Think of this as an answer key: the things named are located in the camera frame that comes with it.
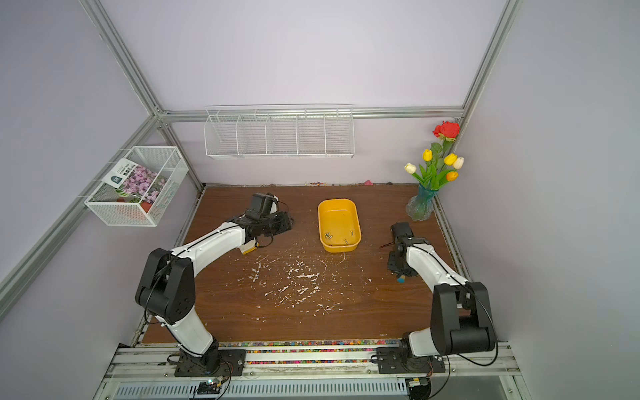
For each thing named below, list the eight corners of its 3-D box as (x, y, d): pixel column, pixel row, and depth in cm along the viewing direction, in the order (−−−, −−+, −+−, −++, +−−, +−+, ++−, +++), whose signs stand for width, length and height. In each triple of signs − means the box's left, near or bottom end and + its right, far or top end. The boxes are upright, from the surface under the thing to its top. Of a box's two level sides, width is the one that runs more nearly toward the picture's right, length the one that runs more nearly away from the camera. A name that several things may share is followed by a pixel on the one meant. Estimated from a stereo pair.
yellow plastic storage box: (317, 254, 100) (316, 245, 95) (318, 208, 115) (318, 198, 110) (360, 254, 100) (362, 245, 95) (356, 208, 115) (357, 198, 110)
